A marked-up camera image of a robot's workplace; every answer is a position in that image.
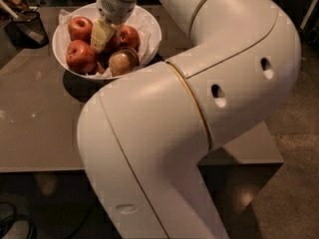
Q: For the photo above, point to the white tissue paper liner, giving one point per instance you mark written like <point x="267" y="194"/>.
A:
<point x="144" y="30"/>

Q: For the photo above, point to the red apple front left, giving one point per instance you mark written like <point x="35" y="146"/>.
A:
<point x="80" y="57"/>

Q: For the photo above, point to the red apple back left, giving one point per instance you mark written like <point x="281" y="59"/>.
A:
<point x="80" y="28"/>

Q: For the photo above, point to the black mesh pen cup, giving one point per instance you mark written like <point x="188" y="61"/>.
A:
<point x="28" y="31"/>

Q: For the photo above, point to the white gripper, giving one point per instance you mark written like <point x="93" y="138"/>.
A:
<point x="115" y="8"/>

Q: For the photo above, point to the red apple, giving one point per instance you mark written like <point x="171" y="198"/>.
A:
<point x="129" y="37"/>
<point x="80" y="28"/>
<point x="112" y="45"/>
<point x="80" y="57"/>

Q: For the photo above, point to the yellow green apple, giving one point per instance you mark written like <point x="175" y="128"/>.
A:
<point x="123" y="61"/>

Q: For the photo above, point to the white ceramic bowl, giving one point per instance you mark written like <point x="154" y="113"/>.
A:
<point x="151" y="40"/>

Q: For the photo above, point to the red apple right centre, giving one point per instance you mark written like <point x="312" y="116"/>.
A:
<point x="129" y="37"/>

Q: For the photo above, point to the small apple front centre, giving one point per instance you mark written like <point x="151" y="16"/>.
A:
<point x="100" y="68"/>

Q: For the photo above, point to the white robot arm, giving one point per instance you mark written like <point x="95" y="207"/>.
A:
<point x="142" y="136"/>

